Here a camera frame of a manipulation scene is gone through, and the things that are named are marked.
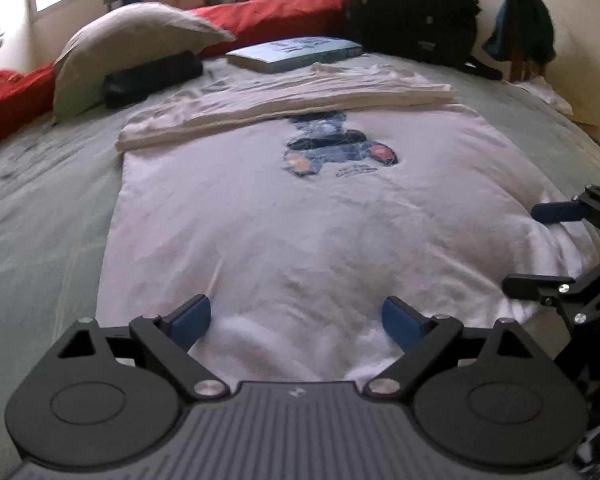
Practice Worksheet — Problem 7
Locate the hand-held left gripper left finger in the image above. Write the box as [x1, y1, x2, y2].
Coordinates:
[55, 295, 231, 401]

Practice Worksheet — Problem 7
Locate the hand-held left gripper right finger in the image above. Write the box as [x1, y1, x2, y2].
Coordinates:
[364, 296, 551, 401]

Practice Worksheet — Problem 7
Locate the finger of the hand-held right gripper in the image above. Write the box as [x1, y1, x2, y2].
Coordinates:
[531, 185, 600, 243]
[501, 245, 600, 333]

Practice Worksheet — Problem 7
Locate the white t-shirt with blue print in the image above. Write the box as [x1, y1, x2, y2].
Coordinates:
[96, 62, 593, 386]

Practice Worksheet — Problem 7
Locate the stack of papers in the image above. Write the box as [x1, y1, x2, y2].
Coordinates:
[517, 77, 600, 126]

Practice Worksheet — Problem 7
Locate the black pouch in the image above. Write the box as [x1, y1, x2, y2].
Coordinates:
[103, 51, 204, 109]

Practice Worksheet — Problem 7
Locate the black backpack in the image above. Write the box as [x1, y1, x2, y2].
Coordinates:
[341, 0, 505, 81]

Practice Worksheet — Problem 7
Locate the blue book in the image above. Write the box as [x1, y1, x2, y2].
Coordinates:
[226, 36, 364, 74]

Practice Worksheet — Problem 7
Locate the grey-green pillow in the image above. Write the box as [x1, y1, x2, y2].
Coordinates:
[52, 2, 237, 125]

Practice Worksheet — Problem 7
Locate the red quilt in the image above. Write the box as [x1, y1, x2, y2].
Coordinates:
[0, 0, 353, 153]

